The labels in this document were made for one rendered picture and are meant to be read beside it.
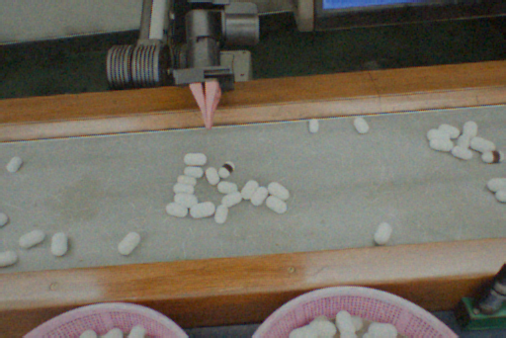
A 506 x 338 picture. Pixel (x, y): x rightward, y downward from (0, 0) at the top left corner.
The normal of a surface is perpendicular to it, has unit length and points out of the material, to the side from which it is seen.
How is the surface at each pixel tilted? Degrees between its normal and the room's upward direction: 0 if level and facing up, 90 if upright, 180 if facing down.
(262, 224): 0
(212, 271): 0
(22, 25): 88
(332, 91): 0
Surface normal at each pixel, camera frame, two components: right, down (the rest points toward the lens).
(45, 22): 0.12, 0.69
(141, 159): -0.06, -0.70
